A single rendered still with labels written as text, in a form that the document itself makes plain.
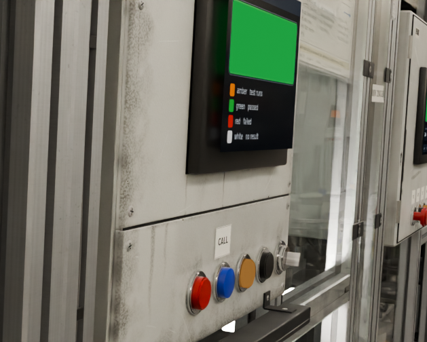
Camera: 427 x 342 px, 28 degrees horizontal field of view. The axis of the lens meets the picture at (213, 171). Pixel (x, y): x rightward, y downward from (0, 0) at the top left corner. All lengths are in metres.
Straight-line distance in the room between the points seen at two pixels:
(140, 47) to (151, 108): 0.05
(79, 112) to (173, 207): 0.16
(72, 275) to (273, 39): 0.36
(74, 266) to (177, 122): 0.17
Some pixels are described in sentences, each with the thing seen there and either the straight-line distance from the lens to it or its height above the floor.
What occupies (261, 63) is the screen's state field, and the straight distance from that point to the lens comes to 0.83.
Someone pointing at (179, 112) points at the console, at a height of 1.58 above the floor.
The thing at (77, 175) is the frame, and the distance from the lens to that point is 0.60.
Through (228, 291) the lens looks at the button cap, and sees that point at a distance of 0.83.
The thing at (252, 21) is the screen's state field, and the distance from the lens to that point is 0.81.
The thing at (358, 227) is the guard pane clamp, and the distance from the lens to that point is 1.43.
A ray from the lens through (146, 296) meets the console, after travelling 0.69.
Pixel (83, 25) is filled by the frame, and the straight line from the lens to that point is 0.60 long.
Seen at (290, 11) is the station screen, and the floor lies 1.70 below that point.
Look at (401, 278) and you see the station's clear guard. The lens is 2.04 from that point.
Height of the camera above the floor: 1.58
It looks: 4 degrees down
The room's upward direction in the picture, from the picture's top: 3 degrees clockwise
